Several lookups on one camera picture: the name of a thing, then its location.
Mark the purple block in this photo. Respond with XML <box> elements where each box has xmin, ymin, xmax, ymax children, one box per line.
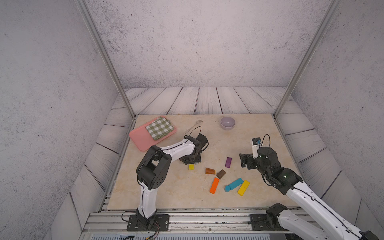
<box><xmin>225</xmin><ymin>157</ymin><xmax>232</xmax><ymax>168</ymax></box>

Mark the orange brown block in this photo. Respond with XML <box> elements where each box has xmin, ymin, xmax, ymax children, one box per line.
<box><xmin>205</xmin><ymin>168</ymin><xmax>216</xmax><ymax>175</ymax></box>

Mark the orange long block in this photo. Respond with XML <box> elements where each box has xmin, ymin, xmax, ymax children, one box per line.
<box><xmin>209</xmin><ymin>178</ymin><xmax>220</xmax><ymax>195</ymax></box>

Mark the teal cylinder block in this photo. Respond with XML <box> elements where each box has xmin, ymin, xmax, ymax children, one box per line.
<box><xmin>225</xmin><ymin>178</ymin><xmax>244</xmax><ymax>192</ymax></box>

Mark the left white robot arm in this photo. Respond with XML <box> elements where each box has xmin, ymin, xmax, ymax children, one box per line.
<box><xmin>136</xmin><ymin>134</ymin><xmax>209</xmax><ymax>220</ymax></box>

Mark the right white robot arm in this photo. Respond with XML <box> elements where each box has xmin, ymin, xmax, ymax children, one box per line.
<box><xmin>240</xmin><ymin>146</ymin><xmax>377</xmax><ymax>240</ymax></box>

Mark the dark brown block centre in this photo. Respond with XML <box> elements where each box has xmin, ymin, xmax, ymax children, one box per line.
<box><xmin>217</xmin><ymin>170</ymin><xmax>226</xmax><ymax>179</ymax></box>

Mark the lilac bowl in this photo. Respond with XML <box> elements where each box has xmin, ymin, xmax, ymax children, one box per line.
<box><xmin>220</xmin><ymin>117</ymin><xmax>236</xmax><ymax>131</ymax></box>

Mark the green checkered cloth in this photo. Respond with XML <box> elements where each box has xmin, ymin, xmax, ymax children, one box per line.
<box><xmin>146</xmin><ymin>117</ymin><xmax>175</xmax><ymax>141</ymax></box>

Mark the pink plastic tray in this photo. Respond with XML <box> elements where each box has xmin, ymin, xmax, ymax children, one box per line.
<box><xmin>129</xmin><ymin>116</ymin><xmax>177</xmax><ymax>152</ymax></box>

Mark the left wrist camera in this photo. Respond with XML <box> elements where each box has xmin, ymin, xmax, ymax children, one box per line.
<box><xmin>196</xmin><ymin>134</ymin><xmax>209</xmax><ymax>152</ymax></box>

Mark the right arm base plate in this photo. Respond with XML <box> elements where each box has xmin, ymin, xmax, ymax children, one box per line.
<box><xmin>249</xmin><ymin>214</ymin><xmax>288</xmax><ymax>231</ymax></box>

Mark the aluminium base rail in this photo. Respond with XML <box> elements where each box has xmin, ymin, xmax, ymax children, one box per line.
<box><xmin>80</xmin><ymin>208</ymin><xmax>298</xmax><ymax>240</ymax></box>

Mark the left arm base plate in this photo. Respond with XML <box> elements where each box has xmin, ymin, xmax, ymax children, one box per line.
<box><xmin>127</xmin><ymin>213</ymin><xmax>170</xmax><ymax>232</ymax></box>

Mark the right aluminium frame post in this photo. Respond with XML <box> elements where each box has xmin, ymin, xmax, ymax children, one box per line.
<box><xmin>273</xmin><ymin>0</ymin><xmax>341</xmax><ymax>119</ymax></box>

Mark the aluminium frame post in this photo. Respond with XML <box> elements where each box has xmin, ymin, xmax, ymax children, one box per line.
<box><xmin>75</xmin><ymin>0</ymin><xmax>136</xmax><ymax>119</ymax></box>
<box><xmin>273</xmin><ymin>0</ymin><xmax>341</xmax><ymax>119</ymax></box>

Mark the left aluminium frame post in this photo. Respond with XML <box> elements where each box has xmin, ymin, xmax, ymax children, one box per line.
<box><xmin>75</xmin><ymin>0</ymin><xmax>136</xmax><ymax>119</ymax></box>

